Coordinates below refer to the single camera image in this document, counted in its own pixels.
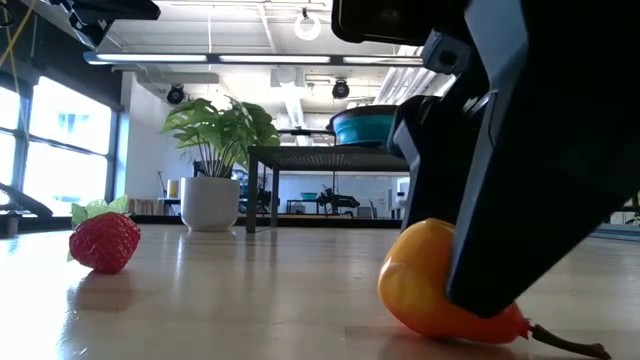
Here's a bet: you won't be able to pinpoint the grey perforated metal shelf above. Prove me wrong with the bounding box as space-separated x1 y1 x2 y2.
245 145 412 234

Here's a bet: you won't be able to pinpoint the blue grey collapsible colander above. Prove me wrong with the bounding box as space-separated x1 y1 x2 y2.
327 104 401 149

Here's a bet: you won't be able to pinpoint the red toy strawberry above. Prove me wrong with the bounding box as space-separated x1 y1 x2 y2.
67 194 142 275

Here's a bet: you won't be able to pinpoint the overhead LED light bar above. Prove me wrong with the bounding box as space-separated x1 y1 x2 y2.
82 49 426 69

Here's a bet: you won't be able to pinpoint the white ring lamp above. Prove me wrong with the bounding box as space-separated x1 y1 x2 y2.
293 10 323 42

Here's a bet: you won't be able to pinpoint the orange toy pear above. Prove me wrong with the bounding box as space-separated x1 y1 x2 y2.
377 218 612 360

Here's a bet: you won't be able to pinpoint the large window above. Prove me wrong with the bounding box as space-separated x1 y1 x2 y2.
0 74 119 209

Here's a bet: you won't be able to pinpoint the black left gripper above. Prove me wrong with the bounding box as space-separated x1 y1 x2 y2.
52 0 162 49

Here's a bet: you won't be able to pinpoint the light wooden boxes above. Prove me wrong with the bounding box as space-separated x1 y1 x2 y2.
127 198 160 216

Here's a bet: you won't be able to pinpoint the black background machine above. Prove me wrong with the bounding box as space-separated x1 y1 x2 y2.
317 185 361 211

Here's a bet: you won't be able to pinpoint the silver ventilation duct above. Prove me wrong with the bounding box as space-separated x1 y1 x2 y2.
374 44 459 106

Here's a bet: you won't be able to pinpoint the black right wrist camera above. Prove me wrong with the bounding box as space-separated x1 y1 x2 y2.
331 0 471 46

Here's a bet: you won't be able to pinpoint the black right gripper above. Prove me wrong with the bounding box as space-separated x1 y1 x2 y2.
389 0 640 319

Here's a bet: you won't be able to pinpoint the green plant in white pot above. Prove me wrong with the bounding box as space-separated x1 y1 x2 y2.
159 96 281 232

